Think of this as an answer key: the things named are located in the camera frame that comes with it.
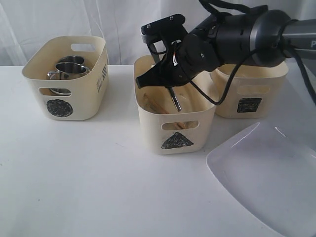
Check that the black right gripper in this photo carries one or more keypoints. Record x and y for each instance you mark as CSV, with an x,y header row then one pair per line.
x,y
186,62

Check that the steel table knife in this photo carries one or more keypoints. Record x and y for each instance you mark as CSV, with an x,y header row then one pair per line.
x,y
155,55

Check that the wooden chopstick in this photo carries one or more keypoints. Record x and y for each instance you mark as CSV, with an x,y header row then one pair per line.
x,y
155,106
182,125

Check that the cream bin triangle mark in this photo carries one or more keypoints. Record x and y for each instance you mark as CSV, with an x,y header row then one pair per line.
x,y
158,130

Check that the small steel cup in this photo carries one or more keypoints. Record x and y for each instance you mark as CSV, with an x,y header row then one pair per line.
x,y
68,71

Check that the large steel bowl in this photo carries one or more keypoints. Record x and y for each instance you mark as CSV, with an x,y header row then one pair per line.
x,y
60,91

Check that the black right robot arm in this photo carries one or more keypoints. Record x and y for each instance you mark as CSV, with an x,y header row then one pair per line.
x,y
250,39

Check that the white backdrop curtain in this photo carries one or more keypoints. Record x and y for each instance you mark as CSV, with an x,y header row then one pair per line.
x,y
26,25

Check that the steel mug in bin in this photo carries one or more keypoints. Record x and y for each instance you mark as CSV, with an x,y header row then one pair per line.
x,y
73,58

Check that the cream bin square mark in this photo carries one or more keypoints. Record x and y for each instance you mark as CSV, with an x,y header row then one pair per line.
x,y
252,91

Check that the cream bin circle mark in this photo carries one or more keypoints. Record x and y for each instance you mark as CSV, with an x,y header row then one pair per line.
x,y
86,92

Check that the white square plate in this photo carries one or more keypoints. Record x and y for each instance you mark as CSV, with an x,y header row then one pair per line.
x,y
272,175

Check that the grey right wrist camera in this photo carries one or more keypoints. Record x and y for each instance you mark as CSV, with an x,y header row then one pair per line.
x,y
168,30

